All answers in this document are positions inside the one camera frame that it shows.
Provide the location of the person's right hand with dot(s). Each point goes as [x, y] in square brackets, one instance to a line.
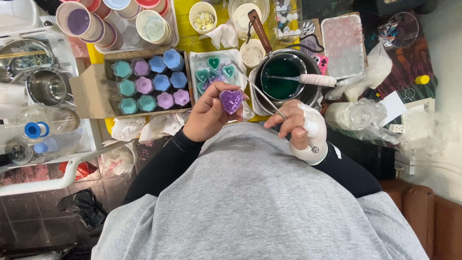
[314, 139]

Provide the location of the person's left hand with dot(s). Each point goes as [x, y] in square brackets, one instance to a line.
[202, 117]

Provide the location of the purple glitter heart candle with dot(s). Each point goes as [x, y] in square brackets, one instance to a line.
[231, 101]

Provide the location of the thin metal rod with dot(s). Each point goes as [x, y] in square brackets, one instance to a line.
[260, 92]

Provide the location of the teal heart candle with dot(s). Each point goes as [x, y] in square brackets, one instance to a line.
[213, 62]
[228, 70]
[201, 87]
[201, 75]

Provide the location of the crumpled white tissue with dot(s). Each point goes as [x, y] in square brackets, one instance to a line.
[223, 36]
[162, 124]
[126, 129]

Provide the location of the white tray under hearts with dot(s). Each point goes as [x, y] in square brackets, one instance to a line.
[196, 59]

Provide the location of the green melted wax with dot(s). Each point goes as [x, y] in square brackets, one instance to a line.
[283, 88]

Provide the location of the group of flower-shaped candles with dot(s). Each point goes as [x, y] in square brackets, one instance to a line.
[144, 85]

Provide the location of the pink printed card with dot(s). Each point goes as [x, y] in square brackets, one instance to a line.
[321, 64]

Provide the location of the small empty paper cup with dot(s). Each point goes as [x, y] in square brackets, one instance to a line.
[252, 54]

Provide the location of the white power strip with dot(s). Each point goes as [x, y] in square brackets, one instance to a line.
[396, 128]

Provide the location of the white paper card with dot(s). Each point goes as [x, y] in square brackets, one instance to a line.
[394, 104]

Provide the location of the person's grey sweatshirt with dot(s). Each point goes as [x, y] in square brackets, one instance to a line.
[252, 202]

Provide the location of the clear bag of waste tissue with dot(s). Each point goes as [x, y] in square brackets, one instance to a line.
[117, 160]

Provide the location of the clear bag of white wax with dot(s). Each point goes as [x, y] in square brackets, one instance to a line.
[377, 66]

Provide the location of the pink white silicone mould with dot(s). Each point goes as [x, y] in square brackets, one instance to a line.
[343, 45]

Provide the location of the paper cup with wax chips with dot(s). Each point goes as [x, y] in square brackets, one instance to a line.
[203, 18]

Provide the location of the white tray under cups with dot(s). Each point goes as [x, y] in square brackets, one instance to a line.
[131, 38]

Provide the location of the glass jar with white wax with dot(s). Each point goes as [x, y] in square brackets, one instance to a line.
[241, 16]

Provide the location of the cardboard box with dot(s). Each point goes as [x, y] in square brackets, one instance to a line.
[94, 94]

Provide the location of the crumpled clear plastic wrap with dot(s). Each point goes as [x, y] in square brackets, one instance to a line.
[429, 130]

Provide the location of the dark painted mat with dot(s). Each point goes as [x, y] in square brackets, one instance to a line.
[408, 65]

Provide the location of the yellow cap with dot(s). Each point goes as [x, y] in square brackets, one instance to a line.
[422, 79]

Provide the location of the clear plastic compartment box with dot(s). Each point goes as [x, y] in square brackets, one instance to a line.
[288, 18]

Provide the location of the red plastic bag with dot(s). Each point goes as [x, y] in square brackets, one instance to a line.
[81, 169]

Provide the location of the brown leather seat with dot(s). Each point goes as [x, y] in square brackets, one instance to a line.
[426, 224]

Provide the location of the clear glass goblet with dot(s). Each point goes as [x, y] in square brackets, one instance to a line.
[402, 29]

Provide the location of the black plastic bag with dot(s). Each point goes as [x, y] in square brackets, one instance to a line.
[85, 207]

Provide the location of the clear bottle with blue cap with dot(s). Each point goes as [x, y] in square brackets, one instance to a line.
[54, 144]
[34, 130]

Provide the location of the pile of used paper cups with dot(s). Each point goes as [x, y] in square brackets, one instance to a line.
[81, 23]

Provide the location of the small steel pot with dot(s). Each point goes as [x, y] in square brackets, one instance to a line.
[47, 88]

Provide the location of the steel bowl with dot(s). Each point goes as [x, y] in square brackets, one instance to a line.
[25, 65]

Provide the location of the wooden chopsticks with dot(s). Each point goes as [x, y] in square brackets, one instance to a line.
[21, 55]

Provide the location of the white plastic container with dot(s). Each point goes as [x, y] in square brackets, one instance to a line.
[18, 14]

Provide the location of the white cart frame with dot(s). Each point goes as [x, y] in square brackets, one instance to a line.
[54, 184]

